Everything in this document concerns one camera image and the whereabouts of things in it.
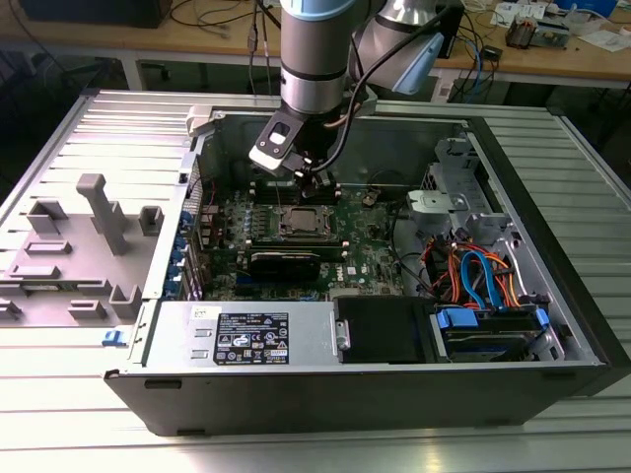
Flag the CPU socket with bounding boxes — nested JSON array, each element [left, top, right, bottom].
[[277, 202, 337, 241]]

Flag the green motherboard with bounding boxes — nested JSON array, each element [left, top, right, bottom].
[[199, 182, 421, 303]]

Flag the grey corner block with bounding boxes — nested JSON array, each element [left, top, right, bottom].
[[185, 104, 219, 138]]

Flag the black graphics card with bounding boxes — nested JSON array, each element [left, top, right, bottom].
[[245, 247, 322, 286]]

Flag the silver drive cage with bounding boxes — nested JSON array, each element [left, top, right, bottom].
[[421, 136, 518, 247]]

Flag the copper coil device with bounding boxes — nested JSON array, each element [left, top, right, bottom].
[[506, 13, 539, 50]]

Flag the grey power supply unit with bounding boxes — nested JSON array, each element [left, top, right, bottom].
[[140, 298, 343, 370]]

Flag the wooden desk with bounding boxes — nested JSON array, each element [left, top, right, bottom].
[[0, 0, 631, 93]]

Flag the hard disk in blue carrier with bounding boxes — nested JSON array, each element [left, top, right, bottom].
[[431, 304, 553, 365]]

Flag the black PC case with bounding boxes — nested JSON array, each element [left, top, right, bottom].
[[103, 105, 631, 439]]

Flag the dark monitor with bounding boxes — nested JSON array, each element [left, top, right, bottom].
[[19, 0, 164, 30]]

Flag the grey electronics box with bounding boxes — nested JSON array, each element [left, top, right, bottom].
[[535, 18, 574, 50]]

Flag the grey parts rack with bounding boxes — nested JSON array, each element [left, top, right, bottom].
[[0, 171, 167, 330]]

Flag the white paper sheets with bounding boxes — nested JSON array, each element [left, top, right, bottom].
[[577, 27, 631, 53]]

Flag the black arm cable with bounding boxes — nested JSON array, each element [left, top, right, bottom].
[[311, 2, 468, 173]]

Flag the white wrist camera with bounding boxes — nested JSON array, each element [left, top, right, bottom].
[[247, 116, 303, 172]]

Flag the silver metal bracket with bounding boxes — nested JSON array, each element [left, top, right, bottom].
[[404, 189, 454, 234]]

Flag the blue network cable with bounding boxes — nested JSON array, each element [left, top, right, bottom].
[[465, 37, 489, 98]]

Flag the orange black wire bundle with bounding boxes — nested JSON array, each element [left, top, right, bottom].
[[422, 238, 467, 303]]

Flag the blue flat wire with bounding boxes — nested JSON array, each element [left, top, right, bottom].
[[458, 248, 510, 312]]

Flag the orange flat wire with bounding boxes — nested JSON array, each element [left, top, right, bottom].
[[485, 250, 523, 310]]

